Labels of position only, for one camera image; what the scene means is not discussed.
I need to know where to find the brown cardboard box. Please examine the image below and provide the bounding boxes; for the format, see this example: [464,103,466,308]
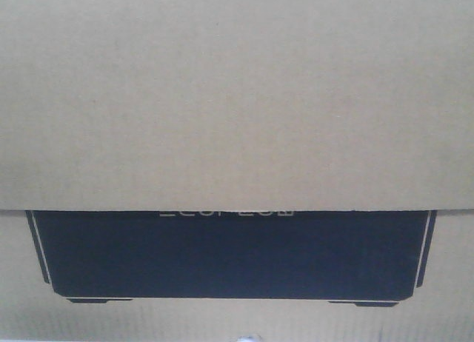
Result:
[1,0,473,341]

